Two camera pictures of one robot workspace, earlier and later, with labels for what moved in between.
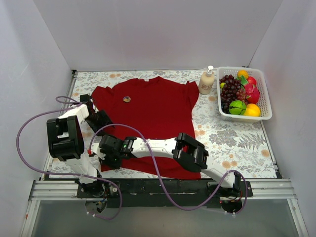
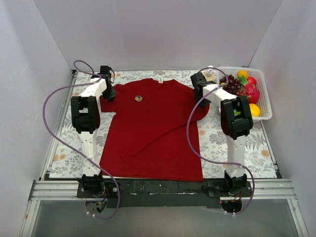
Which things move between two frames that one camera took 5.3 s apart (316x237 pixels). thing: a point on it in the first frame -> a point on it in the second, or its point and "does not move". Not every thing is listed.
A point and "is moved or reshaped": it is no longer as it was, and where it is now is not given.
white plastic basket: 262,102 does not move
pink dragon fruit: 252,93 does not move
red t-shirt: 155,108 is moved or reshaped
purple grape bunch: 233,91 does not move
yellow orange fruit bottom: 252,110 does not move
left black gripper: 99,118 -> 109,93
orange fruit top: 243,72 does not move
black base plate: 162,193 does not move
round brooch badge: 127,98 -> 138,98
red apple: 252,80 does not move
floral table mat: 246,149 does not move
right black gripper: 106,144 -> 200,99
